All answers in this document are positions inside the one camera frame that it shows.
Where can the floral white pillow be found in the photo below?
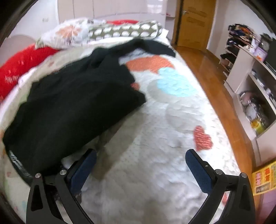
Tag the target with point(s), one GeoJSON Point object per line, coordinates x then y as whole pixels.
{"type": "Point", "coordinates": [70, 33]}

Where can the red pillow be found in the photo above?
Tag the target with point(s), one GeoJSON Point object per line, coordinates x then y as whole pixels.
{"type": "Point", "coordinates": [21, 63]}

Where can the white wardrobe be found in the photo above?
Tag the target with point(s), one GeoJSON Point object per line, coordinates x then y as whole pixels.
{"type": "Point", "coordinates": [110, 10]}

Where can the yellow red box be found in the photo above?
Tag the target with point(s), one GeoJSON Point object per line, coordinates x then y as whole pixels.
{"type": "Point", "coordinates": [264, 179]}

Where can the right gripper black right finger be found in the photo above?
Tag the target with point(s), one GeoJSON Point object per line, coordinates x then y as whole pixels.
{"type": "Point", "coordinates": [239, 208]}

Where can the grey white patterned pillow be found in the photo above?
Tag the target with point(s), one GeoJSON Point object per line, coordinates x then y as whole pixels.
{"type": "Point", "coordinates": [143, 30]}

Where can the heart patterned quilt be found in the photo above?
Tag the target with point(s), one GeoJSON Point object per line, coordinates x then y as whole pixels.
{"type": "Point", "coordinates": [141, 175]}

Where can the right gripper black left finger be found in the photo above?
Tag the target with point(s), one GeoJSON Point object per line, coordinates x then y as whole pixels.
{"type": "Point", "coordinates": [42, 207]}

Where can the wooden door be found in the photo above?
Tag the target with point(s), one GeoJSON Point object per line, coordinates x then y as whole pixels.
{"type": "Point", "coordinates": [194, 23]}

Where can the black pants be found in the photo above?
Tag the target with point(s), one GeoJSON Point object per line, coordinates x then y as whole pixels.
{"type": "Point", "coordinates": [67, 109]}

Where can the white shelf unit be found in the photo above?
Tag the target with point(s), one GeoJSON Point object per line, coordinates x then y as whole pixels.
{"type": "Point", "coordinates": [250, 80]}

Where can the pink headboard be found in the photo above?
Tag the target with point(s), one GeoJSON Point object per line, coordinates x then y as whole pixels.
{"type": "Point", "coordinates": [12, 45]}

